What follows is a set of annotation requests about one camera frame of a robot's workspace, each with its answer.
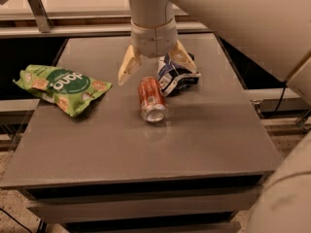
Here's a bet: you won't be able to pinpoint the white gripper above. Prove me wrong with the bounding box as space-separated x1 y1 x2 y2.
118 17 196 85

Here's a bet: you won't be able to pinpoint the red coke can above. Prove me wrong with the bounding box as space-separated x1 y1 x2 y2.
138 77 166 123

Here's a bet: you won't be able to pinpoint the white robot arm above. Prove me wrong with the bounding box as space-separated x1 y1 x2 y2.
119 0 311 233

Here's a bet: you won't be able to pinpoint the blue white chip bag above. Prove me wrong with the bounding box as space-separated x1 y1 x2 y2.
157 54 201 97

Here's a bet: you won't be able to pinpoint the green snack bag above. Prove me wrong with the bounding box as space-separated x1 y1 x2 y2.
14 65 112 117

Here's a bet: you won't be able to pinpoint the grey cabinet drawer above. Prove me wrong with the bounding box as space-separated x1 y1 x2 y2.
28 185 262 223

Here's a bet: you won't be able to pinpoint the metal rail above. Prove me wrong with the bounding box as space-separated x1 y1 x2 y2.
0 20 208 39

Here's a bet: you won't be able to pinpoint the black cable at back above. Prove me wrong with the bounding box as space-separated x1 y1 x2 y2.
265 83 289 118

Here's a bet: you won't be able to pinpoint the left metal bracket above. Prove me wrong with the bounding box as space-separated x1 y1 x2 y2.
27 0 52 33

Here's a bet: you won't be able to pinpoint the black cable on floor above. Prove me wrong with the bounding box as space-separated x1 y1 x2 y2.
0 207 33 233

